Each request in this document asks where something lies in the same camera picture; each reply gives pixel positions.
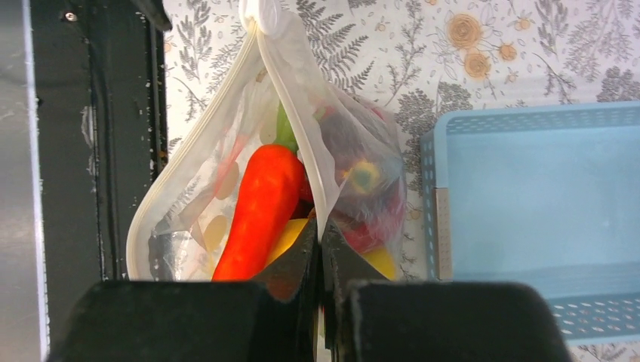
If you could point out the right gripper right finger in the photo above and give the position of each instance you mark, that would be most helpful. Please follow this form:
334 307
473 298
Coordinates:
382 320

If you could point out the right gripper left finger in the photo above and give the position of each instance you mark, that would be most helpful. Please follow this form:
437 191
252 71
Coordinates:
272 317

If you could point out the yellow bell pepper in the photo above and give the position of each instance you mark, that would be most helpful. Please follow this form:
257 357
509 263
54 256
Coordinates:
330 250

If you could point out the orange carrot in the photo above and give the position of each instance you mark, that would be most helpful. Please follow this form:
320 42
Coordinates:
268 195

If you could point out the clear dotted zip bag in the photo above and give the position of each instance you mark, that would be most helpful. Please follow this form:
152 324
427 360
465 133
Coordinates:
182 225

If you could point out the light blue plastic basket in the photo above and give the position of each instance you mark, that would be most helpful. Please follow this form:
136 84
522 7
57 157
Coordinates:
546 196

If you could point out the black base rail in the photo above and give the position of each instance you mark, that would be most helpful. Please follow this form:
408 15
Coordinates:
100 94

